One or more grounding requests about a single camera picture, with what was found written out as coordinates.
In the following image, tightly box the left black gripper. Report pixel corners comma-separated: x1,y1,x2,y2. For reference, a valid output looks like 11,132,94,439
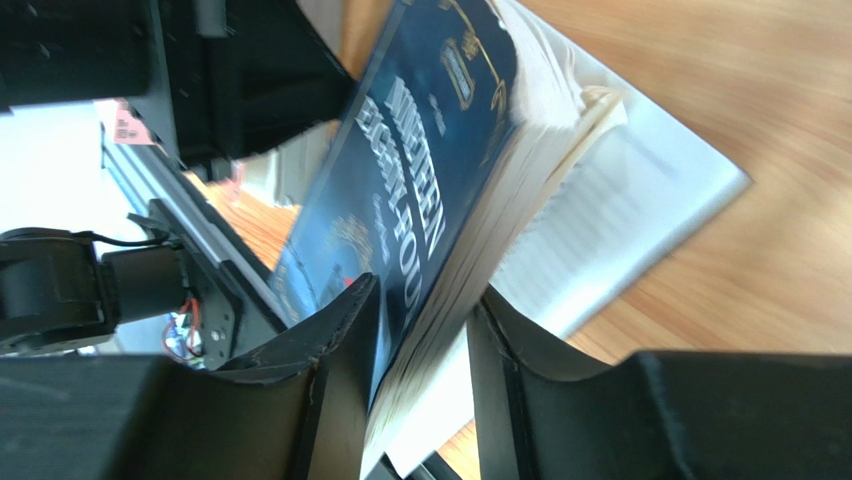
1,1,354,180

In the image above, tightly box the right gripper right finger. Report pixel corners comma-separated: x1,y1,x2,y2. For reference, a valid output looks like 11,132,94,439
466,289,851,479

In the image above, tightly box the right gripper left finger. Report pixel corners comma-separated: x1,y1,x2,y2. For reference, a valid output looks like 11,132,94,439
1,274,380,479

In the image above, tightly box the nineteen eighty-four book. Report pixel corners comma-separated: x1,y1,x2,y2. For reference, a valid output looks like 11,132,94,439
269,1,748,474

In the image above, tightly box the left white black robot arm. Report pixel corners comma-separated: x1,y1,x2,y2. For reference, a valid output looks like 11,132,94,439
1,1,353,370

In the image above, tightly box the pink cube power socket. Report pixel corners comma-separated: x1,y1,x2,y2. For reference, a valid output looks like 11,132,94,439
112,99,157,145

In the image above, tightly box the aluminium frame rail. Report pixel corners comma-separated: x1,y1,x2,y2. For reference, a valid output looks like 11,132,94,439
101,131,269,277

